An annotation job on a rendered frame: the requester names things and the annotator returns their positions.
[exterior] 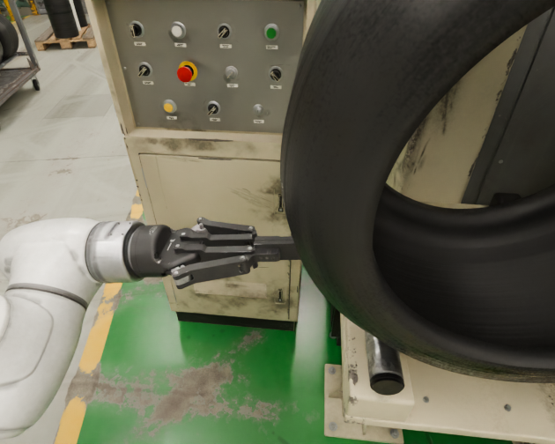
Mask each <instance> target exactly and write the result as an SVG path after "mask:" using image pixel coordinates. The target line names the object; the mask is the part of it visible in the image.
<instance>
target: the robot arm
mask: <svg viewBox="0 0 555 444"><path fill-rule="evenodd" d="M196 221H197V225H195V226H193V227H192V228H188V227H186V228H182V229H180V230H174V229H172V228H171V227H169V226H166V225H148V226H146V225H145V224H144V223H142V222H140V221H136V220H135V221H105V222H102V221H96V220H93V219H90V218H53V219H46V220H41V221H36V222H33V223H29V224H25V225H22V226H19V227H17V228H15V229H13V230H11V231H9V232H8V233H7V234H6V235H5V236H4V237H3V238H2V239H1V240H0V271H1V272H2V273H3V275H4V276H5V277H6V278H7V279H9V280H10V281H9V284H8V287H7V289H6V291H5V293H4V296H1V295H0V439H9V438H14V437H17V436H19V435H20V434H22V433H23V432H24V431H25V430H27V429H28V428H29V427H31V426H33V425H34V424H35V423H36V422H37V421H38V420H39V419H40V418H41V416H42V415H43V414H44V412H45V411H46V410H47V408H48V407H49V405H50V404H51V402H52V401H53V399H54V398H55V396H56V393H57V391H58V389H59V388H60V386H61V384H62V382H63V379H64V377H65V375H66V373H67V371H68V369H69V366H70V363H71V361H72V358H73V356H74V353H75V351H76V349H77V346H78V341H79V338H80V335H81V331H82V325H83V320H84V318H85V312H86V310H87V308H88V306H89V304H90V302H91V300H92V299H93V296H94V295H95V293H96V292H97V291H98V290H99V289H100V287H101V286H102V284H103V283H106V284H111V283H136V282H139V281H141V280H143V279H144V278H164V277H166V276H168V275H170V276H172V277H173V279H174V282H175V285H176V287H177V289H183V288H185V287H188V286H190V285H193V284H196V283H201V282H206V281H212V280H216V279H221V278H230V277H235V276H240V275H246V274H248V273H249V272H250V268H251V266H252V265H253V269H255V268H257V267H258V262H277V261H280V260H300V256H299V254H298V251H297V249H296V247H295V244H294V241H293V238H292V236H285V237H280V236H258V235H257V231H256V229H255V227H254V226H246V225H239V224H232V223H225V222H218V221H211V220H209V219H207V218H204V217H200V218H198V219H197V220H196ZM239 265H240V267H239Z"/></svg>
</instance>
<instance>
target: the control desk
mask: <svg viewBox="0 0 555 444"><path fill-rule="evenodd" d="M85 5H86V8H87V11H88V15H89V18H90V21H91V24H92V29H93V33H94V37H95V40H96V43H97V46H98V50H99V53H100V59H101V61H102V65H103V69H104V71H105V75H106V78H107V84H108V87H109V91H110V93H111V97H112V100H113V103H114V107H115V112H116V115H117V119H118V122H119V125H120V129H121V132H122V134H124V136H123V140H124V143H125V146H126V150H127V153H128V156H129V162H130V165H131V168H132V172H133V174H134V178H135V182H136V185H137V190H138V194H139V197H140V200H141V204H142V206H143V210H144V215H145V219H146V222H147V225H166V226H169V227H171V228H172V229H174V230H180V229H182V228H186V227H188V228H192V227H193V226H195V225H197V221H196V220H197V219H198V218H200V217H204V218H207V219H209V220H211V221H218V222H225V223H232V224H239V225H246V226H254V227H255V229H256V231H257V235H258V236H280V237H285V236H292V234H291V231H290V227H289V225H288V222H287V218H286V215H285V208H284V205H283V200H282V194H281V185H280V153H281V143H282V136H283V129H284V124H285V116H286V112H287V108H288V104H289V100H290V97H291V93H292V86H293V82H294V79H295V74H296V70H297V67H298V63H299V59H300V53H301V50H302V47H303V44H304V41H305V39H306V36H307V31H308V29H309V27H310V24H311V22H312V20H313V17H314V15H315V12H316V10H317V0H85ZM301 269H302V261H301V260H280V261H277V262H258V267H257V268H255V269H253V265H252V266H251V268H250V272H249V273H248V274H246V275H240V276H235V277H226V278H221V279H216V280H212V281H206V282H201V283H196V284H193V285H190V286H188V287H185V288H183V289H177V287H176V285H175V282H174V279H173V277H172V276H170V275H168V276H166V277H163V278H162V279H163V283H164V286H165V289H166V295H167V298H168V301H169V305H170V307H171V311H175V312H176V315H177V318H178V321H181V322H200V323H210V324H220V325H231V326H241V327H250V328H260V329H280V330H290V331H294V325H295V322H297V321H298V315H299V303H300V280H301Z"/></svg>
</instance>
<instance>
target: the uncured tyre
mask: <svg viewBox="0 0 555 444"><path fill-rule="evenodd" d="M554 6H555V0H321V2H320V4H319V6H318V8H317V10H316V12H315V15H314V17H313V20H312V22H311V24H310V27H309V29H308V31H307V36H306V39H305V41H304V44H303V47H302V50H301V53H300V59H299V63H298V67H297V70H296V74H295V79H294V82H293V86H292V93H291V97H290V100H289V104H288V108H287V112H286V116H285V124H284V129H283V136H282V143H281V153H280V174H281V177H282V180H283V183H284V198H285V212H286V214H285V215H286V218H287V222H288V225H289V227H290V231H291V234H292V238H293V241H294V244H295V247H296V249H297V251H298V254H299V256H300V260H301V261H302V263H303V265H304V267H305V269H306V271H307V273H308V275H309V276H310V277H311V279H312V280H313V282H314V284H315V285H316V286H317V288H318V289H319V290H320V292H321V293H322V294H323V296H324V297H325V298H326V299H327V300H328V301H329V302H330V303H331V304H332V305H333V306H334V307H335V308H336V309H337V310H338V311H339V312H340V313H341V314H342V315H344V316H345V317H346V318H347V319H349V320H350V321H351V322H353V323H354V324H356V325H357V326H358V327H360V328H361V329H363V330H364V331H366V332H367V333H369V334H370V335H372V336H374V337H376V338H378V339H379V340H381V341H382V342H383V343H385V344H387V345H389V346H390V347H392V348H394V349H395V350H397V351H399V352H401V353H403V354H405V355H407V356H409V357H411V358H413V359H416V360H418V361H421V362H423V363H426V364H428V365H430V366H435V367H438V368H440V369H444V370H447V371H450V372H454V373H458V374H464V375H468V376H473V377H477V378H483V379H489V380H495V381H511V382H526V383H555V183H554V184H552V185H551V186H550V187H548V188H546V189H542V190H540V191H538V192H536V193H534V194H532V195H530V196H525V197H524V198H521V199H518V200H514V201H512V202H509V203H503V204H498V205H494V206H489V207H483V208H473V209H452V208H443V207H438V206H433V205H429V204H425V203H421V202H418V201H415V200H413V199H411V198H409V197H407V196H404V195H403V194H401V193H399V192H397V191H396V190H394V189H393V188H391V187H390V186H389V185H388V184H387V183H386V181H387V179H388V177H389V174H390V172H391V170H392V168H393V166H394V164H395V163H396V161H397V159H398V157H399V155H400V153H401V152H402V150H403V148H404V147H405V146H406V144H407V143H408V141H409V140H410V138H411V136H412V135H413V133H414V132H415V130H416V129H417V128H418V126H419V125H420V123H421V122H422V121H423V120H424V119H425V118H426V116H427V115H428V114H429V113H430V112H431V110H432V109H433V108H434V107H435V106H436V104H437V103H438V102H439V101H440V100H441V99H442V98H443V96H444V95H445V94H446V93H447V92H448V91H449V90H450V89H451V88H452V87H453V86H454V85H455V84H456V83H457V82H458V81H459V80H460V79H461V78H462V77H463V76H464V75H465V74H466V73H467V72H468V71H469V70H471V69H472V68H473V67H474V66H475V65H476V64H477V63H479V62H480V61H481V60H482V59H483V58H484V57H485V56H487V55H488V54H489V53H490V52H492V51H493V50H494V49H495V48H496V47H498V46H499V45H500V44H501V43H502V42H503V41H505V40H506V39H508V38H509V37H510V36H511V35H513V34H514V33H516V32H517V31H519V30H520V29H521V28H523V27H524V26H526V25H527V24H528V23H529V22H531V21H532V20H534V19H536V18H537V17H539V16H540V15H542V14H543V13H545V12H546V11H548V10H549V9H550V8H552V7H554Z"/></svg>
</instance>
